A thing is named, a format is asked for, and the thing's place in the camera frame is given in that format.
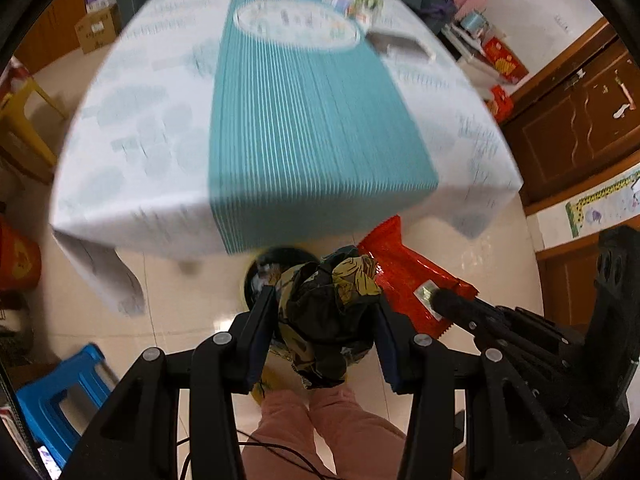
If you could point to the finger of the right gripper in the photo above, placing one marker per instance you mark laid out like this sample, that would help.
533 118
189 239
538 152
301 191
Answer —
465 309

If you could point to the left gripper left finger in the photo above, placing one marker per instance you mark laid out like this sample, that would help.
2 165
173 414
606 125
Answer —
252 333

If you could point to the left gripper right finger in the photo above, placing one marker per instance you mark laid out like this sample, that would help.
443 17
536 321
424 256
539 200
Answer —
399 347

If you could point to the black yellow snack bag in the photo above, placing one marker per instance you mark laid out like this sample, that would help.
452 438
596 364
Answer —
326 315

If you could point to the red snack bag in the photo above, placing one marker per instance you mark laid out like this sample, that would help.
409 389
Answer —
408 279

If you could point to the silver cardboard box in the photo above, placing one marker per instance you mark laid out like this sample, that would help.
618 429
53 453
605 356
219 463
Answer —
399 47

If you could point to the yellow rim trash bin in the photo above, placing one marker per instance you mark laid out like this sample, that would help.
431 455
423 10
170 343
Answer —
267 268

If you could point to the blue plastic stool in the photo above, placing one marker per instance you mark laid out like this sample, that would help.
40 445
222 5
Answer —
40 401

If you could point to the brown wooden door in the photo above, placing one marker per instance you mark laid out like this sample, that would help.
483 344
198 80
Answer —
577 116

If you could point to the leaf print teal tablecloth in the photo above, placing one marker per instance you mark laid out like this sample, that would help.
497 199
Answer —
195 138

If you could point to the red plastic bucket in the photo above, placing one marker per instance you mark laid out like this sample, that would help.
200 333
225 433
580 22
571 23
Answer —
20 260

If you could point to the red gift box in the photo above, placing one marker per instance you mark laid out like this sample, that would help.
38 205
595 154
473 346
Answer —
505 62

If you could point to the white low cabinet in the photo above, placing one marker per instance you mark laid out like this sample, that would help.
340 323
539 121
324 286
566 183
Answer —
476 67

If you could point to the yellow plastic stool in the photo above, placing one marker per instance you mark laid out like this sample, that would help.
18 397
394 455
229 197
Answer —
21 144

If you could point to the round white placemat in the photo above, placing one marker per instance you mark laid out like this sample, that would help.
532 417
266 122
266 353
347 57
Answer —
297 24

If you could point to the brown cardboard box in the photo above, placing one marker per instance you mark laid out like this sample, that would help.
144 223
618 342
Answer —
98 29

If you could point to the brown wooden cabinet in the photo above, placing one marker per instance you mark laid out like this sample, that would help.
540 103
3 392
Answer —
52 36

